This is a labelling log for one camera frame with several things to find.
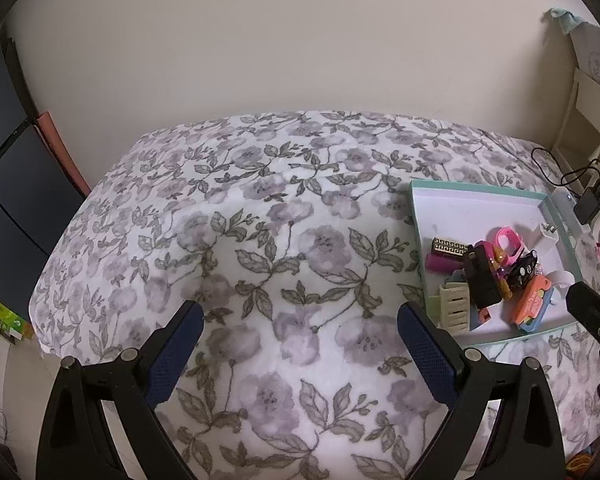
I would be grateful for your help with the gold patterned lighter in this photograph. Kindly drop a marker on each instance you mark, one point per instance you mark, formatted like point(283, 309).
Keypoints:
point(450, 246)

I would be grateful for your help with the magenta lighter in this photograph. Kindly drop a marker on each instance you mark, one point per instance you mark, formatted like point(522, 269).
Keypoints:
point(442, 262)

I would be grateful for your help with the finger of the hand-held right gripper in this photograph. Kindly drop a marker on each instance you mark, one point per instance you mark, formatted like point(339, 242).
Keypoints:
point(592, 315)

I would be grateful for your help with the red-brown board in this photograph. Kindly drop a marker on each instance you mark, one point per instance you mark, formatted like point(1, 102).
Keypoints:
point(60, 150)

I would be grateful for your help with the black charger plug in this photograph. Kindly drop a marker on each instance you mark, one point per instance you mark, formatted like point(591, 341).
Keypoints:
point(480, 280)

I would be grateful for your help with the white charger plug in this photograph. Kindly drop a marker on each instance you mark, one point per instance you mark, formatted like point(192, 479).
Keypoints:
point(545, 237)

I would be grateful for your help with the black power adapter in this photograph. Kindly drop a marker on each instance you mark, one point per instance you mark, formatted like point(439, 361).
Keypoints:
point(586, 206)

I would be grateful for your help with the cream hair clip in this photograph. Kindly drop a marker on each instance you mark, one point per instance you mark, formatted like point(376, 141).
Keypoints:
point(452, 305)

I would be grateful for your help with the cream wooden shelf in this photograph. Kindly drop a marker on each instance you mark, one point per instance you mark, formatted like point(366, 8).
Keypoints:
point(580, 115)

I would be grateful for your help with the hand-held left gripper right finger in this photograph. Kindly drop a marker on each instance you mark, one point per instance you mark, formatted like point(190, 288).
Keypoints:
point(427, 352)

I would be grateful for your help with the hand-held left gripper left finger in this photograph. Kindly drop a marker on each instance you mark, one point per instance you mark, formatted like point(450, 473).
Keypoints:
point(175, 347)

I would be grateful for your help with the floral blanket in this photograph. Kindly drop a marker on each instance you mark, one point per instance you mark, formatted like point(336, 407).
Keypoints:
point(280, 210)

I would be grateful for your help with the white device with blue light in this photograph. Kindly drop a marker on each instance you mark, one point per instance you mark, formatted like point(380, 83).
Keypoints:
point(562, 200)

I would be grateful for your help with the black toy car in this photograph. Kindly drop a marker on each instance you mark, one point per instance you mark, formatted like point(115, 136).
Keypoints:
point(522, 272)

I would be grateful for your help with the teal box lid tray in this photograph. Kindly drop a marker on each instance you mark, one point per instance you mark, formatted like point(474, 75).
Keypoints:
point(460, 210)

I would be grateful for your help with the dark cabinet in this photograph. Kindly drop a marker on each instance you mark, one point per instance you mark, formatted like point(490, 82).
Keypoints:
point(10, 185)

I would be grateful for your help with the teal cloth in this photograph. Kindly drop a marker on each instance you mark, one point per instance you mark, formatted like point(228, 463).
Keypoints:
point(565, 19)

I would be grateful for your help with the pink toy watch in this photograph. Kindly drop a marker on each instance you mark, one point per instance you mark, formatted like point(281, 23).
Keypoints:
point(517, 250)

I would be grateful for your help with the green cardboard box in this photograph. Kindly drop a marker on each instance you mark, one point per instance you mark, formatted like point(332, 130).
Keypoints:
point(0, 310)

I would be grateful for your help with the orange and blue toy case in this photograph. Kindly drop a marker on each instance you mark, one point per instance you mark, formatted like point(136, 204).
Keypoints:
point(530, 302)

